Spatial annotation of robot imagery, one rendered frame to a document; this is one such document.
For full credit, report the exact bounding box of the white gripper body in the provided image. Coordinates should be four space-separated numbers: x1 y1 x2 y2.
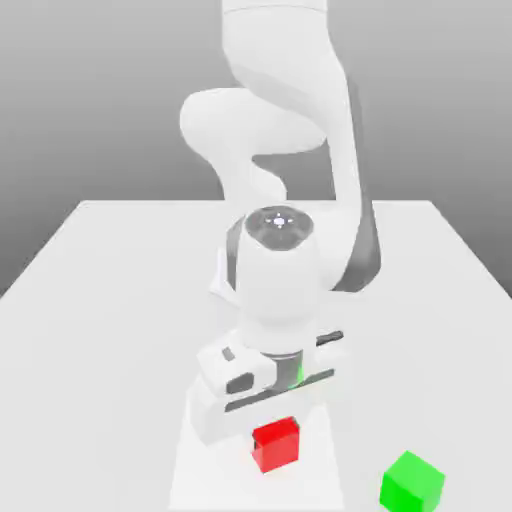
190 366 338 447

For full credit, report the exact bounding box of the small red cube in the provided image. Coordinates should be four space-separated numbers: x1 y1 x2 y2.
251 415 301 475

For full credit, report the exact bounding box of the small green cube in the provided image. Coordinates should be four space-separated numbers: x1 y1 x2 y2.
378 449 447 512

